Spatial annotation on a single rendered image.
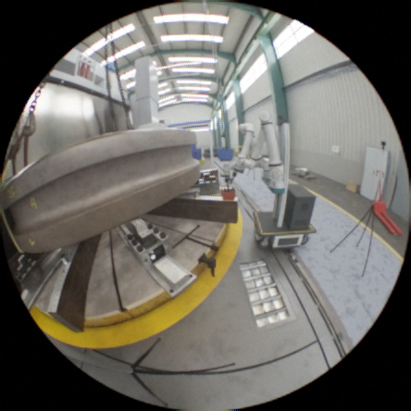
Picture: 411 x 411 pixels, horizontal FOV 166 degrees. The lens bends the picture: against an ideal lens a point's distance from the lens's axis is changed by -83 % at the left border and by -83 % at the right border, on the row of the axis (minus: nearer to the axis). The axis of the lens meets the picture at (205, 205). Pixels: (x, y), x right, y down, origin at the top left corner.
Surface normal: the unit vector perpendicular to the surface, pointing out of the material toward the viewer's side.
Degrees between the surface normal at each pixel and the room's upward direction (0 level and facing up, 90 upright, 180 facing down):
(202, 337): 0
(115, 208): 90
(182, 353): 0
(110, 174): 90
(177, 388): 0
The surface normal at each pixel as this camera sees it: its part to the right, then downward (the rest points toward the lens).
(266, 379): -0.09, -0.90
